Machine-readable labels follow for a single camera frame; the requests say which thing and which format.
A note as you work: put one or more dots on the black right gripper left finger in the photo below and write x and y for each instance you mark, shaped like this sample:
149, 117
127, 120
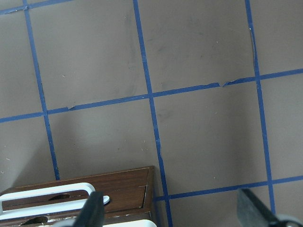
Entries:
92, 213

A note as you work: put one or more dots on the white foam tray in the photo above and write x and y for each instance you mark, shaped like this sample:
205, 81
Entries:
136, 223

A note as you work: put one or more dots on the dark brown wooden cabinet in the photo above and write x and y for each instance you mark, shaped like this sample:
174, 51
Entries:
128, 196

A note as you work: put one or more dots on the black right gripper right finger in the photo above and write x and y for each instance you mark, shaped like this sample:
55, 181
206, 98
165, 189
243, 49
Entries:
252, 212

